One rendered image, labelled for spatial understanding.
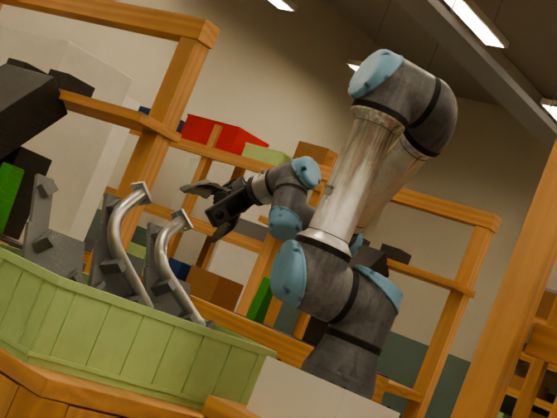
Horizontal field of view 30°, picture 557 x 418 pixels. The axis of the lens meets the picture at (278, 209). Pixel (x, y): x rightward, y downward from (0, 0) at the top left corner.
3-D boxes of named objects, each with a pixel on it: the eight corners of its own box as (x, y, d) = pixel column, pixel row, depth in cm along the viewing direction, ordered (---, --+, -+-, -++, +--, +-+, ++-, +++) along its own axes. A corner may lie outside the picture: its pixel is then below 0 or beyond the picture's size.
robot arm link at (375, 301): (393, 354, 201) (419, 289, 203) (336, 328, 197) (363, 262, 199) (365, 345, 213) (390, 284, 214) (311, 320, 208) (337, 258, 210)
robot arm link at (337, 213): (343, 328, 197) (449, 73, 205) (277, 298, 192) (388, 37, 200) (317, 322, 208) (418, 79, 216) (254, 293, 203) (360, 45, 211)
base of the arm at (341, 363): (346, 389, 193) (365, 340, 194) (285, 363, 203) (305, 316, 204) (384, 406, 204) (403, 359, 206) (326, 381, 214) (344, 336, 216)
